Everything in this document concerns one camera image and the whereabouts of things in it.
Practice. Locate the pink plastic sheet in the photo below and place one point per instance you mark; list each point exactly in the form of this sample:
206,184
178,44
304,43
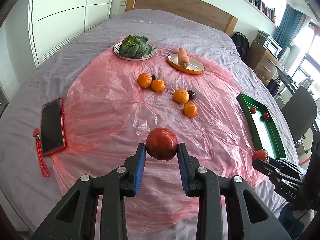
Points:
107,114

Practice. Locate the wooden headboard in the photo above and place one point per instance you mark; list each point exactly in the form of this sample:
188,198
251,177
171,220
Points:
195,10

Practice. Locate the red cased smartphone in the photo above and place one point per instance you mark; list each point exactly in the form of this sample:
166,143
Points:
52,130

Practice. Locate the green rectangular tray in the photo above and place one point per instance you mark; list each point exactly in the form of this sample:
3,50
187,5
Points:
263,132

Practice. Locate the desk by window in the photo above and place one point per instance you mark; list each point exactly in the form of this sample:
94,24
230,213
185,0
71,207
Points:
299,78

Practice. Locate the black backpack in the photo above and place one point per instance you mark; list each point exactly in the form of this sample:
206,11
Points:
242,45

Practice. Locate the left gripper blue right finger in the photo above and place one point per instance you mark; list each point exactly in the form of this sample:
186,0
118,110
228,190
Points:
247,215

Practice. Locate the orange carrot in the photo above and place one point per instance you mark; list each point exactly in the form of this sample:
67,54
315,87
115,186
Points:
183,59

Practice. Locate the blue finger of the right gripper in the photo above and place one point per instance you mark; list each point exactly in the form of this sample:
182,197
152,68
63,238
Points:
271,170
286,167

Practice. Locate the wooden drawer chest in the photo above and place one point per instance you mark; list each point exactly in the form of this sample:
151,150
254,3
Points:
262,62

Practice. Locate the orange rimmed plate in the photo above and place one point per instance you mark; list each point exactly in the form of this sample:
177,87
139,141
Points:
194,67

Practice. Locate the dark plum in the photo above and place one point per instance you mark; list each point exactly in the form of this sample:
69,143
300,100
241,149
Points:
192,94
154,77

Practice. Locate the grey office chair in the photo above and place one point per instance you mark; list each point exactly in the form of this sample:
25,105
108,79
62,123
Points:
300,113

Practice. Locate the dark blue bag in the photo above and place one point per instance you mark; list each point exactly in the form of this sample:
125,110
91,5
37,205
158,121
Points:
273,86

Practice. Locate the white wardrobe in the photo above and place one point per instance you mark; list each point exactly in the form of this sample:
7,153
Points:
53,23

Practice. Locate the large centre orange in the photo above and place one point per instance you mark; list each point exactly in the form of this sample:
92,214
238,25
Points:
181,96

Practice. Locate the teal curtain right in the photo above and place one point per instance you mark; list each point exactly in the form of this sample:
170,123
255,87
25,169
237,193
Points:
289,27

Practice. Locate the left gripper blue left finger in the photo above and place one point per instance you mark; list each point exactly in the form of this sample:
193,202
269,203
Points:
74,216

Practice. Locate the grey printer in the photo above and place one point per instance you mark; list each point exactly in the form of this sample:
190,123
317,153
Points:
268,42

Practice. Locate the white plate with greens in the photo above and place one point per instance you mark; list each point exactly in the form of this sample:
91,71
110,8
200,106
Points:
135,56

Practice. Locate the dark plum right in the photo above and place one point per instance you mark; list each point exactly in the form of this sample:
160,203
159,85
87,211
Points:
192,94

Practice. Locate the dark plum left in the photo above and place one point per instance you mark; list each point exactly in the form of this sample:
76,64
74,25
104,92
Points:
154,77

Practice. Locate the grey purple bed sheet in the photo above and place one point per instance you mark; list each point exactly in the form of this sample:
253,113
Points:
33,196

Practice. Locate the green bok choy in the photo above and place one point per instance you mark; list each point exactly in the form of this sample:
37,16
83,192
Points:
133,43

